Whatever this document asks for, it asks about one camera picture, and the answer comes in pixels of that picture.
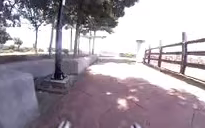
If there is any red brick path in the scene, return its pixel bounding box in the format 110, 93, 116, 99
26, 57, 205, 128

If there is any row of trees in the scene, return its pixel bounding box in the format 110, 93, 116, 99
0, 0, 140, 58

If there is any robot's own part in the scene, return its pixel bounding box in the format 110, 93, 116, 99
58, 120, 72, 128
130, 122, 142, 128

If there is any dark wooden fence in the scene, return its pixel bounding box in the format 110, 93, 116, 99
142, 31, 205, 88

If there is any dark lamp post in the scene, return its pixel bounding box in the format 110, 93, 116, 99
51, 0, 67, 81

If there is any stone lamp post base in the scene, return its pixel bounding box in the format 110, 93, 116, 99
35, 74, 78, 94

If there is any low grey concrete wall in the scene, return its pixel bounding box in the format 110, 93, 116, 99
0, 54, 99, 128

